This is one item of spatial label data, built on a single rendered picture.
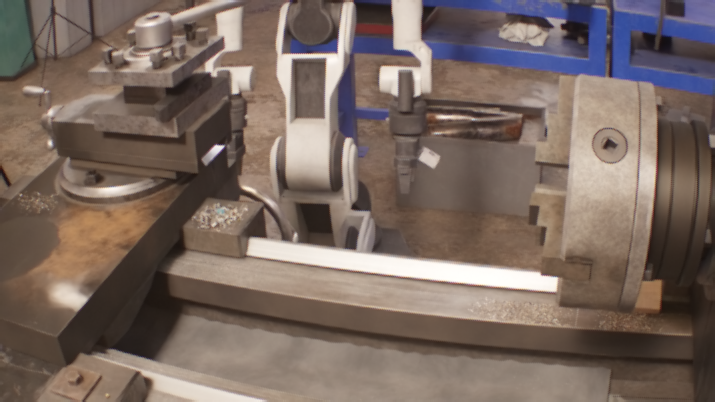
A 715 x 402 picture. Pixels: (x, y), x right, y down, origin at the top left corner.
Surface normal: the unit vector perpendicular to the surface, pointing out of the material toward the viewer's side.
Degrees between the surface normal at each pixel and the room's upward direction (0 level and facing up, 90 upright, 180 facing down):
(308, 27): 90
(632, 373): 90
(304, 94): 80
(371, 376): 6
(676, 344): 90
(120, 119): 90
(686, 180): 49
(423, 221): 0
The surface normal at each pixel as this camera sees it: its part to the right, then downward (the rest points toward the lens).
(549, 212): -0.08, -0.77
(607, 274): -0.25, 0.63
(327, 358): 0.22, -0.81
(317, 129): -0.15, 0.31
